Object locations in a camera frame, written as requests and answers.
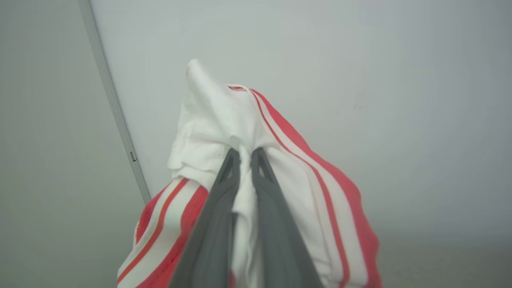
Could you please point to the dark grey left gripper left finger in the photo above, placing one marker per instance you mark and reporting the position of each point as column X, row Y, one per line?
column 210, row 236

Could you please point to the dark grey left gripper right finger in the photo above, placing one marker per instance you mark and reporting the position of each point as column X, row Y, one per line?
column 280, row 240

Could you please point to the red and white jersey garment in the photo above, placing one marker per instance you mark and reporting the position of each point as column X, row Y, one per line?
column 216, row 120

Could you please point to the grey wall trim strip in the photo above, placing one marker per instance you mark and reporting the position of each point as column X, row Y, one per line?
column 112, row 96

